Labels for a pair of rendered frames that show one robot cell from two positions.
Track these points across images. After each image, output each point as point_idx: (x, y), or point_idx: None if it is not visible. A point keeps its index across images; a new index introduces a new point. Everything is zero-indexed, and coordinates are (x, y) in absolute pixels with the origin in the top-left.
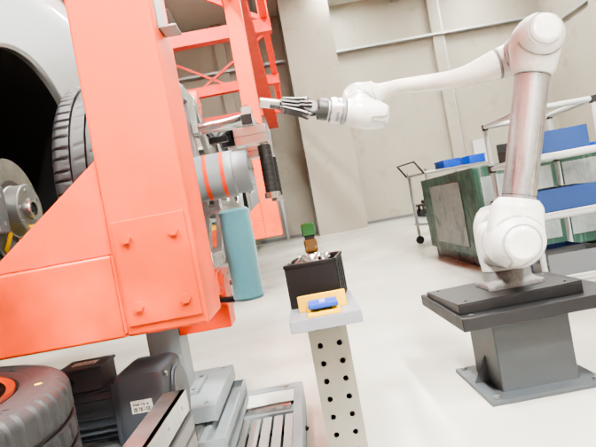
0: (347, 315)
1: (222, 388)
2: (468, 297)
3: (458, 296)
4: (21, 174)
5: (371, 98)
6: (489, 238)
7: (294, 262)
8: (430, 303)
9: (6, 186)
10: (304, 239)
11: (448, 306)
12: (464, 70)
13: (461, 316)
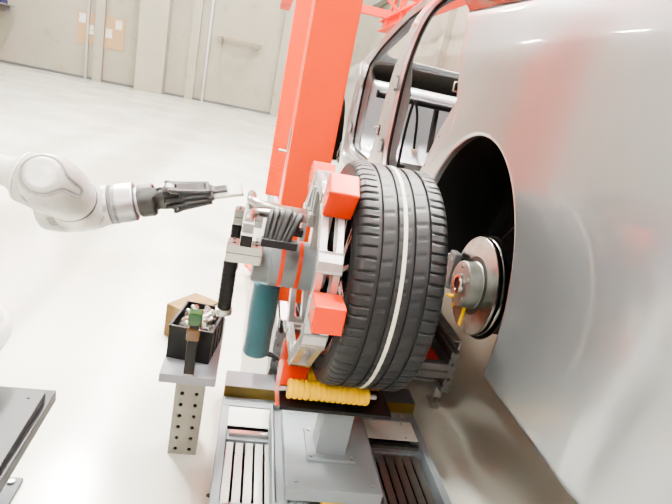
0: None
1: (284, 432)
2: (9, 408)
3: (6, 422)
4: (493, 259)
5: None
6: (4, 329)
7: (215, 319)
8: (5, 476)
9: (476, 261)
10: (199, 329)
11: (30, 422)
12: None
13: (47, 397)
